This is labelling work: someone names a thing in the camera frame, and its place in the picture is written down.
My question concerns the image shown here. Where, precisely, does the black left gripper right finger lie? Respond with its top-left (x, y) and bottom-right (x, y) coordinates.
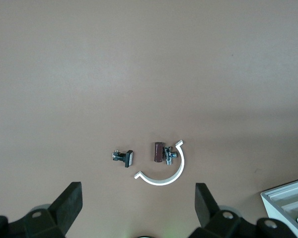
top-left (191, 182), bottom-right (255, 238)

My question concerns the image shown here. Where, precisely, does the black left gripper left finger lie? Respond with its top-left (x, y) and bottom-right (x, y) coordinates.
top-left (23, 181), bottom-right (83, 238)

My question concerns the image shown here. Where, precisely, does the black square push button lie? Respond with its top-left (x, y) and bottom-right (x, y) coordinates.
top-left (112, 148), bottom-right (135, 169)

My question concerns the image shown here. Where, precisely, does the white drawer with dividers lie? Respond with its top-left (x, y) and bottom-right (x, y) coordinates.
top-left (260, 176), bottom-right (298, 237)

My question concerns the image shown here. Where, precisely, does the white curved plastic clip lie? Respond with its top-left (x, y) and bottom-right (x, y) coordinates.
top-left (133, 139), bottom-right (185, 186)

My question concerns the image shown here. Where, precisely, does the brown table cover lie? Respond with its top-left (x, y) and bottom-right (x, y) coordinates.
top-left (0, 0), bottom-right (298, 238)

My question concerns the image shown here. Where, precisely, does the metal valve with brown handle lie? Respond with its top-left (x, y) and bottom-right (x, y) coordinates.
top-left (151, 140), bottom-right (179, 166)

